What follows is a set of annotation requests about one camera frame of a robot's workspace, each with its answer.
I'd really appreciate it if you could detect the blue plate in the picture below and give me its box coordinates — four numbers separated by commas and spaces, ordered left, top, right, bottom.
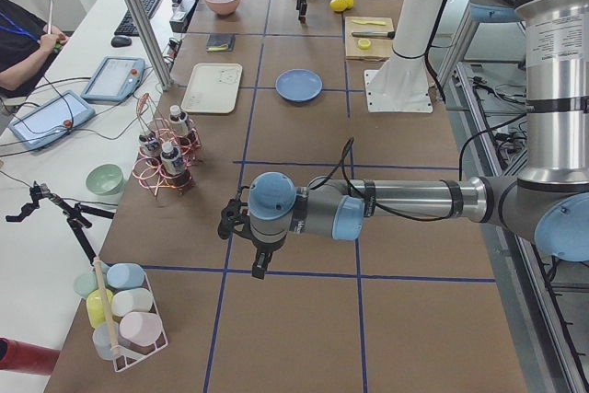
275, 69, 323, 103

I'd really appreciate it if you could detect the person's forearm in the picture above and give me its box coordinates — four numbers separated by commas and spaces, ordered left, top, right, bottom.
0, 48, 52, 91

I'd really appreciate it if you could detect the person's hand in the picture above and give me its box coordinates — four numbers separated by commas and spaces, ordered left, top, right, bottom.
40, 33, 68, 54

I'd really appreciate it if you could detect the round yellow lemon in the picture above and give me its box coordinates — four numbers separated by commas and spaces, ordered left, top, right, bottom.
329, 0, 348, 13

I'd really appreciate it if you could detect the steel muddler black tip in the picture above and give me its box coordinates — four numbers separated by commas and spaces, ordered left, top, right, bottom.
352, 31, 396, 40

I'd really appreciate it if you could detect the lemon half slice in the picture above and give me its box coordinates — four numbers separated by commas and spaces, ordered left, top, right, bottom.
357, 38, 372, 51

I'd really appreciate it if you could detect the bamboo cutting board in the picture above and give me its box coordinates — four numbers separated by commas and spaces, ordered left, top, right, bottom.
344, 17, 395, 60

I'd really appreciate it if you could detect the yellow plastic knife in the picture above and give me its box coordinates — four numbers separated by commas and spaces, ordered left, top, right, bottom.
352, 19, 387, 27

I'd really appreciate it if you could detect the yellow sponge cloth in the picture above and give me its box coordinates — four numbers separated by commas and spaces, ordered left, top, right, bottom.
206, 44, 231, 52

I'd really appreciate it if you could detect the grey folded cloth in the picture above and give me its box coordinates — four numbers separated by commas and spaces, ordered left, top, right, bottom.
206, 33, 235, 52

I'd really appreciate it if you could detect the cream bear tray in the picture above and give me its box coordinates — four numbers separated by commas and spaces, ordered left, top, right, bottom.
180, 63, 243, 114

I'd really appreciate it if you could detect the dark drink bottle front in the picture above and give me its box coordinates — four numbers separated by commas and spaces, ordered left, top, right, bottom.
161, 141, 186, 184

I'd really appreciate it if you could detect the dark drink bottle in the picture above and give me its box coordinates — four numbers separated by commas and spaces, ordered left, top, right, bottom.
161, 141, 186, 184
169, 105, 191, 145
139, 130, 161, 166

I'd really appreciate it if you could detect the white cup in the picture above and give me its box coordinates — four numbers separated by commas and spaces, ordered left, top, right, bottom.
111, 287, 154, 318

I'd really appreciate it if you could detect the pastel pink cup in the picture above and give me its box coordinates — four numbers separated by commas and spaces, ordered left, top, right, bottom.
119, 311, 163, 347

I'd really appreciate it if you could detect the pastel blue cup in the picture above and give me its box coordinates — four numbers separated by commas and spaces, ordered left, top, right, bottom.
107, 263, 145, 290

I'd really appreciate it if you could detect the black keyboard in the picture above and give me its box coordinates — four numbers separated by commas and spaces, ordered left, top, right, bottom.
113, 0, 165, 38

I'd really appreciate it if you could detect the dark drink bottle left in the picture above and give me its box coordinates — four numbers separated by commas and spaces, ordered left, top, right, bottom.
139, 130, 161, 166

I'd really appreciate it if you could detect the dark drink bottle right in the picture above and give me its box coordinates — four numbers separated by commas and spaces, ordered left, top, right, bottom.
169, 105, 191, 145

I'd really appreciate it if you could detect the pastel yellow cup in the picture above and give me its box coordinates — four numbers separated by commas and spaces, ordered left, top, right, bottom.
86, 289, 106, 329

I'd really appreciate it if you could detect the green bowl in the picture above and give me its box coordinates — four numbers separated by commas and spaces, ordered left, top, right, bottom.
86, 164, 125, 196

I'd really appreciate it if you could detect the black mouse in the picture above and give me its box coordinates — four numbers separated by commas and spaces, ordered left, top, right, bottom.
110, 35, 133, 48

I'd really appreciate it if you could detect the blue teach pendant far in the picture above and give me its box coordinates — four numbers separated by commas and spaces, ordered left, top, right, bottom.
81, 56, 145, 103

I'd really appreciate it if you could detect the blue teach pendant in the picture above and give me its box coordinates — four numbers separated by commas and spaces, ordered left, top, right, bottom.
8, 90, 95, 150
81, 56, 145, 103

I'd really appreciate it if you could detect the blue teach pendant near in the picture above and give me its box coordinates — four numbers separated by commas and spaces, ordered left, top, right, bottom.
8, 90, 95, 150

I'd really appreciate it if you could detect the red bottle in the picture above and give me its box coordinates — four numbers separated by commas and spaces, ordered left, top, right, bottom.
1, 338, 60, 376

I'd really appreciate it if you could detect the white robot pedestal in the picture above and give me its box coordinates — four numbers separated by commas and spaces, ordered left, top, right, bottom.
364, 0, 444, 113

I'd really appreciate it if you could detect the copper wire bottle rack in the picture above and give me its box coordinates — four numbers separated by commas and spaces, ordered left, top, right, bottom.
132, 93, 202, 195

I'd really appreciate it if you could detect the aluminium frame post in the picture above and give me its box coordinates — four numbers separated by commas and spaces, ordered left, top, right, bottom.
124, 0, 173, 91

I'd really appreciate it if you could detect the white wire cup rack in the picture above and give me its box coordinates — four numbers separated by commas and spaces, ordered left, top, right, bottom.
92, 258, 168, 373

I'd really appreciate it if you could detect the black camera tripod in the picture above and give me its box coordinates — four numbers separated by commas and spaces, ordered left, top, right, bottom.
5, 182, 116, 267

